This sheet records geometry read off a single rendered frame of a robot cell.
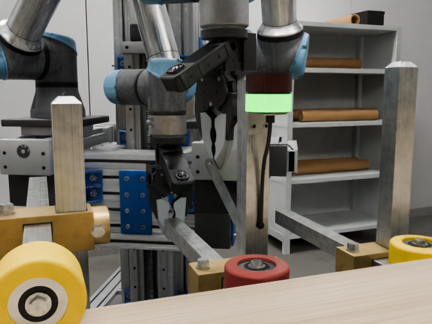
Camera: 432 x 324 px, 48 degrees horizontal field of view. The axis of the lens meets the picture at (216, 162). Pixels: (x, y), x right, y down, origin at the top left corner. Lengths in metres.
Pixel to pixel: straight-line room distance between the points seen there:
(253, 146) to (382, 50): 3.25
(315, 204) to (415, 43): 1.59
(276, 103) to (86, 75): 2.70
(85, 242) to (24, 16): 0.76
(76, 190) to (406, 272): 0.41
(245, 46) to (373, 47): 3.23
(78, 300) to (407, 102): 0.57
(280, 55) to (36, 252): 0.91
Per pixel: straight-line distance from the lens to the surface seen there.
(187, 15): 1.49
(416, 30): 4.48
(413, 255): 0.71
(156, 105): 0.95
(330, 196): 4.03
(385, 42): 3.87
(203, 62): 0.70
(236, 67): 0.76
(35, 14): 1.27
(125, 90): 1.01
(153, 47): 1.14
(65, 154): 0.61
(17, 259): 0.45
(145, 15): 1.16
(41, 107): 1.41
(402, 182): 0.82
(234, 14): 0.73
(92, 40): 3.27
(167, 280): 1.53
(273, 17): 1.23
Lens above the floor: 1.12
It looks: 9 degrees down
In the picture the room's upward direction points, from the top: straight up
